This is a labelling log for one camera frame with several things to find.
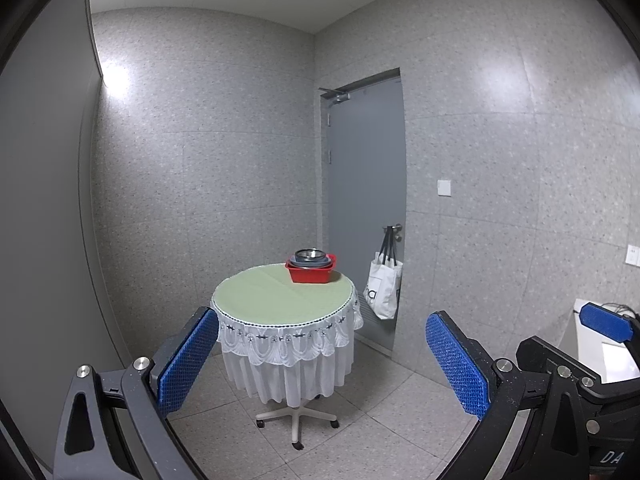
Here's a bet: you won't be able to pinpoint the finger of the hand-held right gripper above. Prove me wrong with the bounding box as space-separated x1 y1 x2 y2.
515 336 608 387
580 302 640 346

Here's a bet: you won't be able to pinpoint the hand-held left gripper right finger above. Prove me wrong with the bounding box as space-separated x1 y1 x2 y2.
425 310 591 480

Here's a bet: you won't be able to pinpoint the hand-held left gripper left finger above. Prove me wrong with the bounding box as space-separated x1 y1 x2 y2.
52 306 221 480

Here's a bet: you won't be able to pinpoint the red plastic basin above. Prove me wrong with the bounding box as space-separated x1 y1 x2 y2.
285 254 338 285

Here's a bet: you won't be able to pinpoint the grey bowls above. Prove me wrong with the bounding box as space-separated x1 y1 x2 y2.
291 255 336 269

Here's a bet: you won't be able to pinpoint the white cabinet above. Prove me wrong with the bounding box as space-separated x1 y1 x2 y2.
557 298 640 386

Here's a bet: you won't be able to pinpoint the green white lace tablecloth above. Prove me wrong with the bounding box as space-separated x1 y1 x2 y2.
210 262 364 408

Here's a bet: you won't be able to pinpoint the white tote bag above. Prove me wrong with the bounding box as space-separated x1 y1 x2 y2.
363 227 404 321

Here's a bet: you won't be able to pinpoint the white wheeled table base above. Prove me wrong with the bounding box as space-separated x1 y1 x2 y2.
255 395 341 451

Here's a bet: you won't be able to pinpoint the grey door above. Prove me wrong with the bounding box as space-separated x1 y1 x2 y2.
320 77 407 356

